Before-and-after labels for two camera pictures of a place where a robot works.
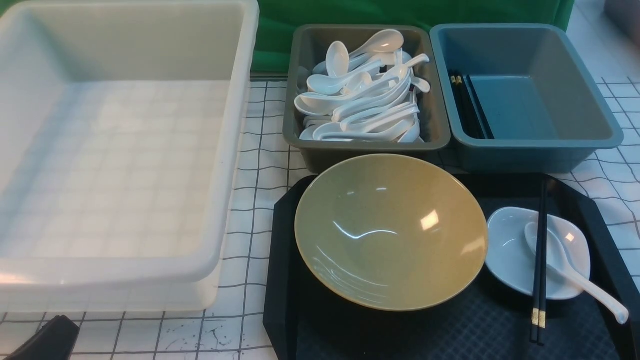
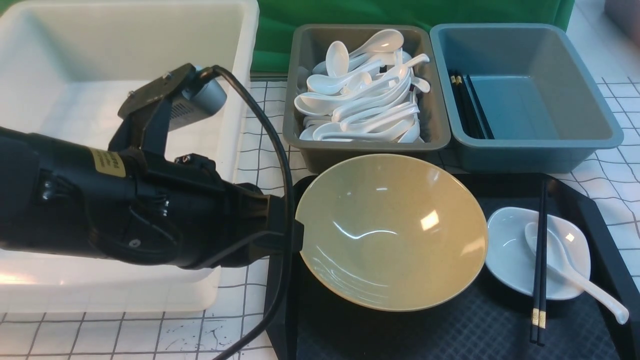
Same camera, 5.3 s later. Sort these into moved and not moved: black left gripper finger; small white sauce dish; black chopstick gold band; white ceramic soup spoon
Moved: black left gripper finger
Not moved: white ceramic soup spoon; black chopstick gold band; small white sauce dish
